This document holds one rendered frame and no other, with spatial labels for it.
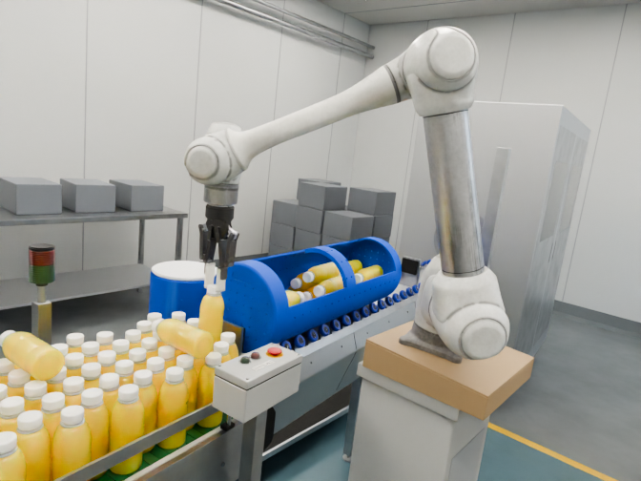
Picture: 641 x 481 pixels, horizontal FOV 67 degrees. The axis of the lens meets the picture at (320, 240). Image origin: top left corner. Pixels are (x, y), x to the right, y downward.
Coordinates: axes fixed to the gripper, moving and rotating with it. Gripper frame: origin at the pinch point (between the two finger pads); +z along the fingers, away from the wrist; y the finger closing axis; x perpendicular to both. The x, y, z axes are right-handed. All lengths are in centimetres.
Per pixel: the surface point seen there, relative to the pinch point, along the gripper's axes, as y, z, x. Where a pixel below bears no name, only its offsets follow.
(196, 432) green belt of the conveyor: -14.8, 32.3, 17.4
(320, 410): 35, 107, -123
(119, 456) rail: -18, 26, 40
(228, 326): 3.7, 18.2, -10.5
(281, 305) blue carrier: -10.4, 9.1, -17.6
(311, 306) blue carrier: -10.9, 12.5, -32.6
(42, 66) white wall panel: 334, -77, -119
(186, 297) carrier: 50, 26, -34
